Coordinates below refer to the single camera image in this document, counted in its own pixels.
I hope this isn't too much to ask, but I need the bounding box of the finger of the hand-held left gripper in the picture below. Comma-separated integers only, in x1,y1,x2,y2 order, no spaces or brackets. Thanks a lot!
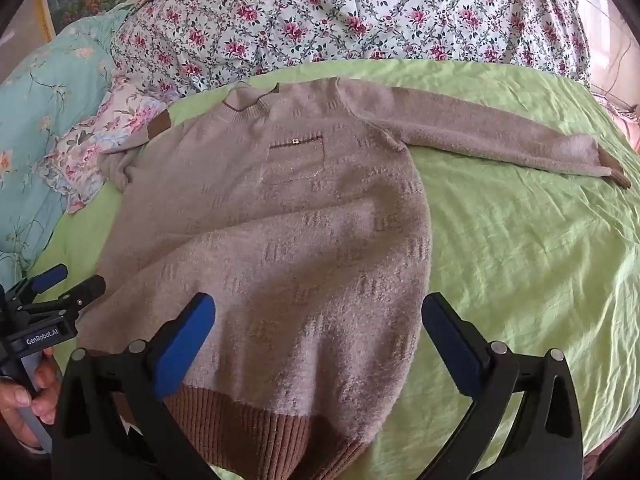
47,274,107,316
5,263,69,307

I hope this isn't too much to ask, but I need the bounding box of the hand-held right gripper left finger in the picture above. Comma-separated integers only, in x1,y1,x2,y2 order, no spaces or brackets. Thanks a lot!
50,292,221,480

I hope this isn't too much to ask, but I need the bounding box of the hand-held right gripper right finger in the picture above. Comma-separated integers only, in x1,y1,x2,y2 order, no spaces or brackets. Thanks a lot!
421,292,586,480

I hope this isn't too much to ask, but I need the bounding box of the beige knit sweater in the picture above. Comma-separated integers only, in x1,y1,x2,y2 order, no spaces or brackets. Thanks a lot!
75,76,627,480

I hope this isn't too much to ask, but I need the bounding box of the person's left hand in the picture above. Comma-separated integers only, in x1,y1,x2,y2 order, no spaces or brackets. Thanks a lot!
0,350,62,450

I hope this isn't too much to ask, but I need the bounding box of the light green bed sheet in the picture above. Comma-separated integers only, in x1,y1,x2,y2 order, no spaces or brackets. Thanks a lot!
30,59,640,480

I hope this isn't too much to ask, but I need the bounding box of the pastel floral pillow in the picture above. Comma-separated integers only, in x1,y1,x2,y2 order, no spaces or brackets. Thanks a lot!
49,81,172,214

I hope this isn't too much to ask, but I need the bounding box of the teal floral blanket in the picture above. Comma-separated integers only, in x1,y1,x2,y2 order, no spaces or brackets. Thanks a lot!
0,4,137,288

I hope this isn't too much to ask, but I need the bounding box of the white pink floral quilt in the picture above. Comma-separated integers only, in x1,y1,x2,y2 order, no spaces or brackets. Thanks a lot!
110,0,594,107

